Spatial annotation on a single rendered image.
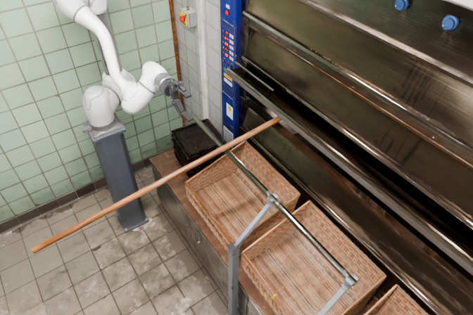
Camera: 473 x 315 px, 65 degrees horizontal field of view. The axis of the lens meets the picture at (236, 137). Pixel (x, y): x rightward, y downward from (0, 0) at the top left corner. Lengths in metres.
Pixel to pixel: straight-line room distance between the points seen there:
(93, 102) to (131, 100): 0.41
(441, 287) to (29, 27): 2.53
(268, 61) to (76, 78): 1.40
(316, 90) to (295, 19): 0.33
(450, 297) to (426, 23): 1.13
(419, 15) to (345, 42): 0.32
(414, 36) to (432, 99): 0.22
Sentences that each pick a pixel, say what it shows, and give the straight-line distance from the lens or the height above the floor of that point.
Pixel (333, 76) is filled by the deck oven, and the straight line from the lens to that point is 1.67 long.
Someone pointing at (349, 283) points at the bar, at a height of 1.17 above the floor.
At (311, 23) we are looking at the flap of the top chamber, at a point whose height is 1.82.
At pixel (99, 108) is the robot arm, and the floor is 1.19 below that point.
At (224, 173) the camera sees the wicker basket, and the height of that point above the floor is 0.64.
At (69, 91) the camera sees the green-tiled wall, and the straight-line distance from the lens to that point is 2.82.
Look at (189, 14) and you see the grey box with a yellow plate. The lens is 2.50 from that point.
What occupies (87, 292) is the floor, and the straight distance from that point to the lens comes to 2.95.
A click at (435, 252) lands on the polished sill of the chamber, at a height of 1.18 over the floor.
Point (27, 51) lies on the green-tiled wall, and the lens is 2.64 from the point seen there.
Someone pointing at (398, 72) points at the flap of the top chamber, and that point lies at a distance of 1.47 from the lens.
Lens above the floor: 2.54
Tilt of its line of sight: 43 degrees down
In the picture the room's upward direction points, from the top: 1 degrees clockwise
